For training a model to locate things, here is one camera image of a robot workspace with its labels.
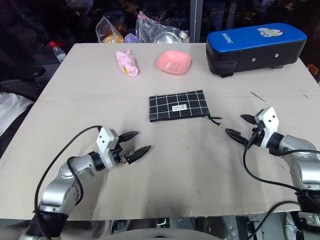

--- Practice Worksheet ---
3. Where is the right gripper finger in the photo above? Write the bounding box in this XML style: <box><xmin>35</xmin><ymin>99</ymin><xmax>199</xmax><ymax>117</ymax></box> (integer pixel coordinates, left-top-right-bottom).
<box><xmin>240</xmin><ymin>114</ymin><xmax>258</xmax><ymax>125</ymax></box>
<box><xmin>224</xmin><ymin>128</ymin><xmax>251</xmax><ymax>147</ymax></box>

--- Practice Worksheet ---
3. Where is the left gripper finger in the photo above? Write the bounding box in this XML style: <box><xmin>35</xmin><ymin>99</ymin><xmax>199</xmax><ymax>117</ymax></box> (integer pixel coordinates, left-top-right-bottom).
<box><xmin>125</xmin><ymin>145</ymin><xmax>152</xmax><ymax>165</ymax></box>
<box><xmin>117</xmin><ymin>130</ymin><xmax>140</xmax><ymax>144</ymax></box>

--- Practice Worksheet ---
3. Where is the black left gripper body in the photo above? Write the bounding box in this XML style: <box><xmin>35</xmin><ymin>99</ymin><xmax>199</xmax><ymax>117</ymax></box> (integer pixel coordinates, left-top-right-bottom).
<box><xmin>109</xmin><ymin>136</ymin><xmax>130</xmax><ymax>167</ymax></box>

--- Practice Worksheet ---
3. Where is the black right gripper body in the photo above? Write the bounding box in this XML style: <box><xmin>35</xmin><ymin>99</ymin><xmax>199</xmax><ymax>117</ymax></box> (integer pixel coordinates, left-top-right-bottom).
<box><xmin>248</xmin><ymin>120</ymin><xmax>265</xmax><ymax>148</ymax></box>

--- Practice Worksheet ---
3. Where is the black grid pencil pouch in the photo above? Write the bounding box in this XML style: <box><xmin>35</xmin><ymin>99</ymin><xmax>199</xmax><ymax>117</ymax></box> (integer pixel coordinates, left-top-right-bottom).
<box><xmin>148</xmin><ymin>89</ymin><xmax>223</xmax><ymax>127</ymax></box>

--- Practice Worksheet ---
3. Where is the blue and black boxing pad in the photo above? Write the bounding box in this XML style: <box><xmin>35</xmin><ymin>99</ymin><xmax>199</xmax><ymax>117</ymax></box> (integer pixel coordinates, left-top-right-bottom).
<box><xmin>205</xmin><ymin>22</ymin><xmax>308</xmax><ymax>78</ymax></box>

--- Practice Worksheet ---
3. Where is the pink folded umbrella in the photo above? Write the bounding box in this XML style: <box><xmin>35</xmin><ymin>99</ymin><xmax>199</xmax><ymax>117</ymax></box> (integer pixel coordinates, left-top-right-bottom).
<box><xmin>115</xmin><ymin>49</ymin><xmax>140</xmax><ymax>78</ymax></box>

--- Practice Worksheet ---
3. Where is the pink square bowl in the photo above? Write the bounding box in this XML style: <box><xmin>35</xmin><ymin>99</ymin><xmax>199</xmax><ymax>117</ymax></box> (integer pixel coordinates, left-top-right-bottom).
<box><xmin>156</xmin><ymin>50</ymin><xmax>193</xmax><ymax>75</ymax></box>

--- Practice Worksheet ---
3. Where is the plastic bag with orange contents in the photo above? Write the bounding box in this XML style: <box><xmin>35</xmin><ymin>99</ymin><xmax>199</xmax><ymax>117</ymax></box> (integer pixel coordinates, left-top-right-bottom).
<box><xmin>96</xmin><ymin>16</ymin><xmax>125</xmax><ymax>44</ymax></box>

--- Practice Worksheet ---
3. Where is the metal bowl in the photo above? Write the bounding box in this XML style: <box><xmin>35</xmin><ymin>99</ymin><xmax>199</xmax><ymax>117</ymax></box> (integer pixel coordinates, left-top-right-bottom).
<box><xmin>153</xmin><ymin>31</ymin><xmax>180</xmax><ymax>44</ymax></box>

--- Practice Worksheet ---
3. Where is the red-capped water bottle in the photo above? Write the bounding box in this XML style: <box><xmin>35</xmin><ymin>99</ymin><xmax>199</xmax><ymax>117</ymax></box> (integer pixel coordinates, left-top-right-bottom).
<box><xmin>48</xmin><ymin>41</ymin><xmax>67</xmax><ymax>63</ymax></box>

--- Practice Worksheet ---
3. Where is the grey vertical pillar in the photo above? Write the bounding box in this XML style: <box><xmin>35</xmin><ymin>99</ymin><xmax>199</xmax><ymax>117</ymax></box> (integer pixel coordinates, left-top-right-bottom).
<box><xmin>189</xmin><ymin>0</ymin><xmax>204</xmax><ymax>44</ymax></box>

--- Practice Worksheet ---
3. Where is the clear crumpled plastic bag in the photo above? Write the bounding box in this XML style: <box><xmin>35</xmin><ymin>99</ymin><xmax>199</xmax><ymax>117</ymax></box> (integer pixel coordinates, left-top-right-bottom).
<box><xmin>135</xmin><ymin>11</ymin><xmax>188</xmax><ymax>44</ymax></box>

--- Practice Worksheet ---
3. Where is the white cloth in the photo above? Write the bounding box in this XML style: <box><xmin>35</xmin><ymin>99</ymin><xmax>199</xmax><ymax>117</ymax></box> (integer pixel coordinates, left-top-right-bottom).
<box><xmin>0</xmin><ymin>91</ymin><xmax>35</xmax><ymax>137</ymax></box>

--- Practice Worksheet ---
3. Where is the black office chair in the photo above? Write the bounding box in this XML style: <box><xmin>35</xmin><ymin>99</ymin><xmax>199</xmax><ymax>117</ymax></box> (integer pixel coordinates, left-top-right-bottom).
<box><xmin>0</xmin><ymin>47</ymin><xmax>47</xmax><ymax>98</ymax></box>

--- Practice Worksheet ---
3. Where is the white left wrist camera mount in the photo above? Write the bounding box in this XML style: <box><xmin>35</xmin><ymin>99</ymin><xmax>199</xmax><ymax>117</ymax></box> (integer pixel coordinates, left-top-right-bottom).
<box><xmin>96</xmin><ymin>126</ymin><xmax>120</xmax><ymax>169</ymax></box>

